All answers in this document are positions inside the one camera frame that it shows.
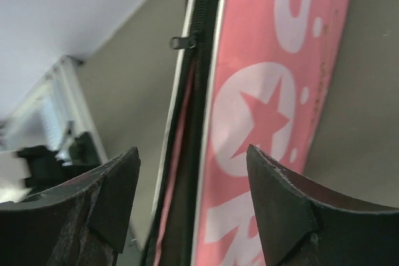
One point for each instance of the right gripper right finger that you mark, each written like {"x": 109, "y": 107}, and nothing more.
{"x": 302, "y": 222}

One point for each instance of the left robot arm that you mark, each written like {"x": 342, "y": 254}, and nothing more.
{"x": 34, "y": 169}

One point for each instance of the pink racket bag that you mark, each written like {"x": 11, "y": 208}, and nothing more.
{"x": 249, "y": 72}

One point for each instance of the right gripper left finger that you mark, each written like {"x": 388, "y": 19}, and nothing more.
{"x": 83, "y": 221}

